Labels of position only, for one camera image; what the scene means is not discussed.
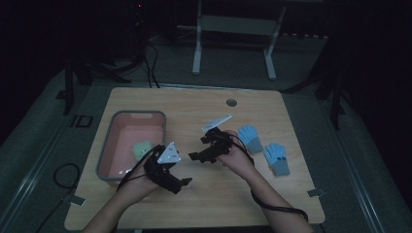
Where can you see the black tripod stand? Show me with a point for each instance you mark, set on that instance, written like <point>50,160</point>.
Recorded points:
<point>327,81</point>
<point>81,76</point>

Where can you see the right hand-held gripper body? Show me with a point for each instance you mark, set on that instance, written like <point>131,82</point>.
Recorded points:
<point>218,144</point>

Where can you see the pink bin with grey rim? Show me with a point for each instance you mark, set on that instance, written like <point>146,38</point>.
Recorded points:
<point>136,129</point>

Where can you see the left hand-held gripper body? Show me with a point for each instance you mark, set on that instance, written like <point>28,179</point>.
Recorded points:
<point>160,170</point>

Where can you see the person's right hand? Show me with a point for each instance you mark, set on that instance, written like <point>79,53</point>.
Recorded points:
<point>236,158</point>

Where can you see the blue fuzzy glove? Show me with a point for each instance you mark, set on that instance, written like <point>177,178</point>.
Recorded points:
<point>250,137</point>
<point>277,158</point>

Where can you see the person's left hand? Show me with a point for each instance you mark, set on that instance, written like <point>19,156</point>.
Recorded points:
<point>137,187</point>

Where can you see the green fuzzy glove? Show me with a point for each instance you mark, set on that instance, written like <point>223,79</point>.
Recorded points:
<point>143,149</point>

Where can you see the white metal stand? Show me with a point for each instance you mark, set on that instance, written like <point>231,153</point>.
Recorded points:
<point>236,25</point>

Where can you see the grey tape strip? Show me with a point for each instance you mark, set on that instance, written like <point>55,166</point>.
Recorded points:
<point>315,193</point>
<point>75,200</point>

